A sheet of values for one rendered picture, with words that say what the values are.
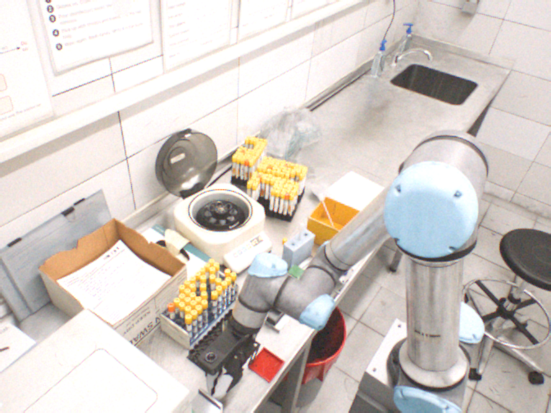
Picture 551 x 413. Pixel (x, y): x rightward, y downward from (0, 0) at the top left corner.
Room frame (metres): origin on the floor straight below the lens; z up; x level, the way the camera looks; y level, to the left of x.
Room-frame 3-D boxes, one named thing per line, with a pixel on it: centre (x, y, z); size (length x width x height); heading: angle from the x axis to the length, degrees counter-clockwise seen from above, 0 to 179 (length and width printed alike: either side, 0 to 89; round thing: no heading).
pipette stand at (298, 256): (0.93, -0.09, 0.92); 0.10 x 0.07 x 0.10; 141
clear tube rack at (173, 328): (0.70, 0.16, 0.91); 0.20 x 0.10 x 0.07; 149
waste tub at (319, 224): (1.07, -0.20, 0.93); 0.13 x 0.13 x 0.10; 63
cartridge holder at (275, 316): (0.72, -0.03, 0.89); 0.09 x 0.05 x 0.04; 59
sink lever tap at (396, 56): (2.59, -0.74, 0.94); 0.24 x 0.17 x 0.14; 59
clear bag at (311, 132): (1.68, -0.09, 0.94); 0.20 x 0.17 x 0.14; 132
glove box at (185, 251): (0.87, 0.27, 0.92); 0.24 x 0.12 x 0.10; 59
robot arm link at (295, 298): (0.57, -0.10, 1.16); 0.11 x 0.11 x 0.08; 65
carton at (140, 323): (0.72, 0.39, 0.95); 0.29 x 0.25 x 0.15; 59
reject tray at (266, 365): (0.57, -0.03, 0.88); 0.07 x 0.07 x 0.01; 59
